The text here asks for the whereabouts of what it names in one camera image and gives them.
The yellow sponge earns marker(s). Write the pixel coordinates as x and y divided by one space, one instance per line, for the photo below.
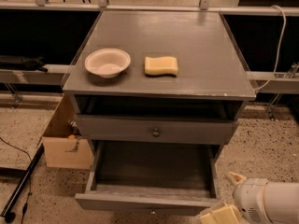
161 66

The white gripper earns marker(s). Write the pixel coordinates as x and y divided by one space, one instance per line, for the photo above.
249 196

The grey top drawer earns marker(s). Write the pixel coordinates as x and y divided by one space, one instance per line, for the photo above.
158 130

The cardboard box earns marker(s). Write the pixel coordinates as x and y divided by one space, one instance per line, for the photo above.
64 147

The grey wooden drawer cabinet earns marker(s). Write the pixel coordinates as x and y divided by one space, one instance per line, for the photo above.
211 82

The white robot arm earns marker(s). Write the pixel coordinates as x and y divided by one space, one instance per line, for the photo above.
280 201

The black bag on rail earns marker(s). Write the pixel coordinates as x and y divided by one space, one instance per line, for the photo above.
22 63

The black pole on floor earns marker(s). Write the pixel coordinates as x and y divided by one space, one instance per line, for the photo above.
24 177

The white paper bowl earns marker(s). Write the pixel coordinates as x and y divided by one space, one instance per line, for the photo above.
107 63

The metal railing frame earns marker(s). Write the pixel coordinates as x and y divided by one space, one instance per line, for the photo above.
49 32

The grey drawer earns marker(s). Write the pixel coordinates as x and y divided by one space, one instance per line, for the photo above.
157 178
158 130

